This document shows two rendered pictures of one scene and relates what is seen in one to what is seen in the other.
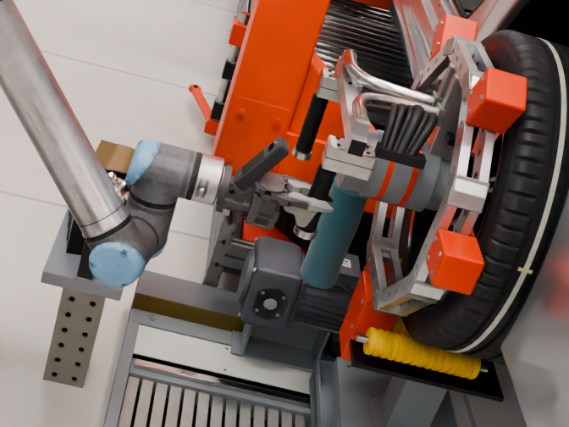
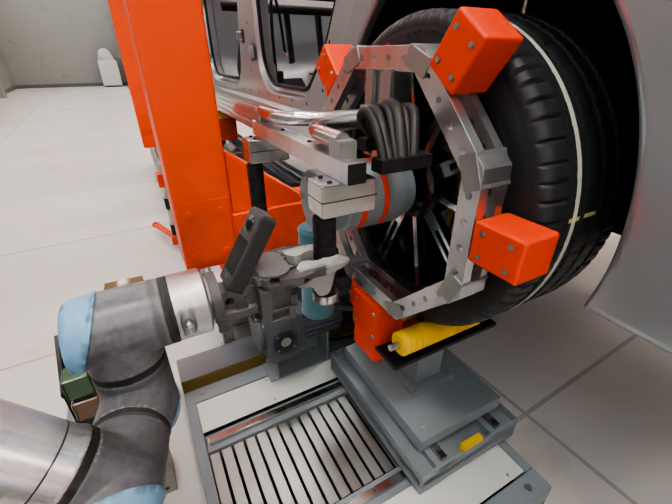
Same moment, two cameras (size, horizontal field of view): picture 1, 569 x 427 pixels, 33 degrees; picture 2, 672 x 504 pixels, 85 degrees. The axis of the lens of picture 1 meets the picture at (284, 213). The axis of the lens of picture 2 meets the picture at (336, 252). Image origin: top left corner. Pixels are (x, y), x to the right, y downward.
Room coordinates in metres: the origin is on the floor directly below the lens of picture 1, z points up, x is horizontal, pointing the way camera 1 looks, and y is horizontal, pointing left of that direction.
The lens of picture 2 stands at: (1.15, 0.10, 1.10)
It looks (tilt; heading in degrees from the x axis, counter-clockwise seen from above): 28 degrees down; 341
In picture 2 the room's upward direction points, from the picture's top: straight up
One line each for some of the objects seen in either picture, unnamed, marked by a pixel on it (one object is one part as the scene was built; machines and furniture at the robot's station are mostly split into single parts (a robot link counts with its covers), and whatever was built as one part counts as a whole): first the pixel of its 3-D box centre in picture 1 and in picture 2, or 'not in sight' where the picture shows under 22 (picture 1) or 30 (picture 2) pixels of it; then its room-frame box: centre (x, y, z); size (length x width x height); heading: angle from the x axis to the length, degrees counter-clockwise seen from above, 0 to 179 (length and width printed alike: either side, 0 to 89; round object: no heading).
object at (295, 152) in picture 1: (312, 124); (257, 193); (1.96, 0.01, 0.83); 0.04 x 0.04 x 0.16
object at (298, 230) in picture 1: (317, 199); (324, 256); (1.63, -0.05, 0.83); 0.04 x 0.04 x 0.16
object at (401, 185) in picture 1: (394, 169); (357, 193); (1.82, -0.18, 0.85); 0.21 x 0.14 x 0.14; 99
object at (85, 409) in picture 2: not in sight; (89, 401); (1.68, 0.35, 0.59); 0.04 x 0.04 x 0.04; 9
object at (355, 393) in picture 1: (415, 391); (420, 346); (1.86, -0.42, 0.32); 0.40 x 0.30 x 0.28; 9
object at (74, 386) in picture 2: not in sight; (79, 380); (1.68, 0.35, 0.64); 0.04 x 0.04 x 0.04; 9
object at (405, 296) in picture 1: (427, 178); (385, 188); (1.83, -0.25, 0.85); 0.54 x 0.07 x 0.54; 9
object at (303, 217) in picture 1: (306, 213); (324, 278); (1.60, -0.04, 0.81); 0.09 x 0.03 x 0.06; 92
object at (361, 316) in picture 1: (384, 323); (388, 317); (1.84, -0.29, 0.48); 0.16 x 0.12 x 0.17; 99
